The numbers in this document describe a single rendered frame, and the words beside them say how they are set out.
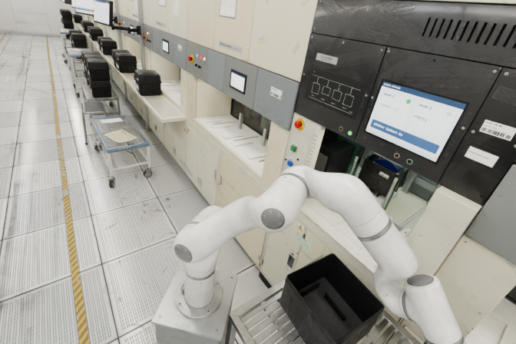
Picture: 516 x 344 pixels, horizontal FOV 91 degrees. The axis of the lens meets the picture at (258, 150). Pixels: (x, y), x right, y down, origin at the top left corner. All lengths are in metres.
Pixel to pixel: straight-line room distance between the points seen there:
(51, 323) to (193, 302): 1.25
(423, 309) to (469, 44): 0.76
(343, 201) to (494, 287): 0.70
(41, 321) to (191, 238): 1.57
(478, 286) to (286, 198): 0.79
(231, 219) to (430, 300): 0.53
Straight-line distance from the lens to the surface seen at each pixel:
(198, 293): 1.14
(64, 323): 2.24
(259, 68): 1.63
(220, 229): 0.82
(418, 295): 0.80
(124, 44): 5.40
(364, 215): 0.63
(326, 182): 0.63
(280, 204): 0.61
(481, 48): 1.03
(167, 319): 1.22
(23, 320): 2.36
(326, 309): 1.32
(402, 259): 0.71
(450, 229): 1.09
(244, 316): 1.22
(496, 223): 1.09
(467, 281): 1.22
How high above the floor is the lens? 1.82
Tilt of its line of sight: 27 degrees down
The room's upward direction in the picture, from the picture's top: 9 degrees clockwise
